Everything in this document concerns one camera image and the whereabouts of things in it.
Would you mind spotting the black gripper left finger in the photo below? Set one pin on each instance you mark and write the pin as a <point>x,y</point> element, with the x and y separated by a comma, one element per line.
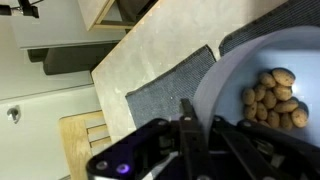
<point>193,146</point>

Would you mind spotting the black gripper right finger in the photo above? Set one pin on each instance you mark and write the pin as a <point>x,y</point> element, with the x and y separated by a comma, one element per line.
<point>267,154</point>

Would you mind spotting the blue plastic bowl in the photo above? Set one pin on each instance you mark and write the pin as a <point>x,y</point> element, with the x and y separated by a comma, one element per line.
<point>295,49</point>

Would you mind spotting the pile of brown nuts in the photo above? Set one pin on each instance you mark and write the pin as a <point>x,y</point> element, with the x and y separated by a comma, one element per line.
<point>271,102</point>

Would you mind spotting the dark blue mat left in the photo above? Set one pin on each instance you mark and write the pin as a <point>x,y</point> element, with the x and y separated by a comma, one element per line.
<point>161,97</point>

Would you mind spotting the dark blue mat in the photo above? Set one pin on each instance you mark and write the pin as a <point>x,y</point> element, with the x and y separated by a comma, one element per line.
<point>287,15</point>
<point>161,97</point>

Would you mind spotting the wooden chair right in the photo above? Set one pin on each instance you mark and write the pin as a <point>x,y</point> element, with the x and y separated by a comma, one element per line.
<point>83,136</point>

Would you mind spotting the dark blue mat right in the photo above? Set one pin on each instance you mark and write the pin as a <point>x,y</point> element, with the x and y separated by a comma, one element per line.
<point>287,15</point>

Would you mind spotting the silver door handle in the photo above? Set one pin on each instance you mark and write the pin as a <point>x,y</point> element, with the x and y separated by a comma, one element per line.
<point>14,114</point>

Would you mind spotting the black camera on mount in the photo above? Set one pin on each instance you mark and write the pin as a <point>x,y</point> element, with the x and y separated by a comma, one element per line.
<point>24,8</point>

